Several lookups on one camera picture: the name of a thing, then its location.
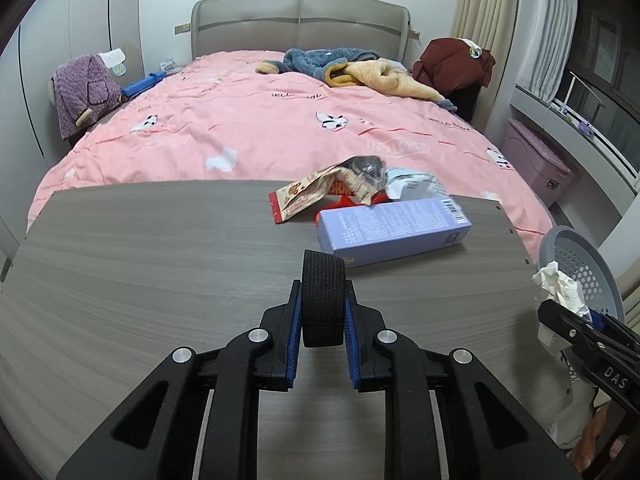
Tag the person's right hand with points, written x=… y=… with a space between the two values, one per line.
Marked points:
x=586 y=450

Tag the lavender cardboard box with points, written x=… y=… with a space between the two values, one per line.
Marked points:
x=363 y=235

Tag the red white snack bag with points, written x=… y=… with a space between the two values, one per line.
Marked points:
x=359 y=180

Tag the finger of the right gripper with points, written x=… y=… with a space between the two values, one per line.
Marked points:
x=560 y=328
x=606 y=326

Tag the grey plastic laundry basket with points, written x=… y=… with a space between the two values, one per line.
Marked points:
x=582 y=262

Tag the pink bed duvet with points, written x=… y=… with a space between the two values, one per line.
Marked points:
x=219 y=119

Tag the blue fleece garment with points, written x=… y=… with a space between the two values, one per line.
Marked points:
x=314 y=63

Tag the maroon jacket on chair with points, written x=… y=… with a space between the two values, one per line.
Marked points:
x=457 y=69

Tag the white paper wrapper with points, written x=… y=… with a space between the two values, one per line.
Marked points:
x=553 y=284

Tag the pink storage box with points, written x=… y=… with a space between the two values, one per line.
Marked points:
x=536 y=162

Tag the black elastic band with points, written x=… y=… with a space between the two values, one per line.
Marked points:
x=323 y=300

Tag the grey upholstered headboard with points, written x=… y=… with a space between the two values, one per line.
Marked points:
x=279 y=25

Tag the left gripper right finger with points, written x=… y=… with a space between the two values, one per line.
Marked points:
x=367 y=367

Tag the white wardrobe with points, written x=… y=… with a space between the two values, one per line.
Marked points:
x=51 y=33

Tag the yellow fleece garment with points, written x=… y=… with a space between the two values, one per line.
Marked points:
x=382 y=76

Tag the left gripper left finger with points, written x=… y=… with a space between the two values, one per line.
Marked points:
x=276 y=369

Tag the crumpled light blue packet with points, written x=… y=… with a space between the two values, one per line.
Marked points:
x=407 y=184

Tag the white sheer curtain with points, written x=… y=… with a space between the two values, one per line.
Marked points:
x=548 y=49

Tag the white window sill rack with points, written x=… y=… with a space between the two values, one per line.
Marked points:
x=579 y=104

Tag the white cloth on nightstand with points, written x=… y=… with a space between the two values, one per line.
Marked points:
x=114 y=61

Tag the purple fuzzy garment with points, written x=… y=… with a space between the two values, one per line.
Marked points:
x=84 y=92

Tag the blue tube object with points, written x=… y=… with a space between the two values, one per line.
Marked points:
x=142 y=85

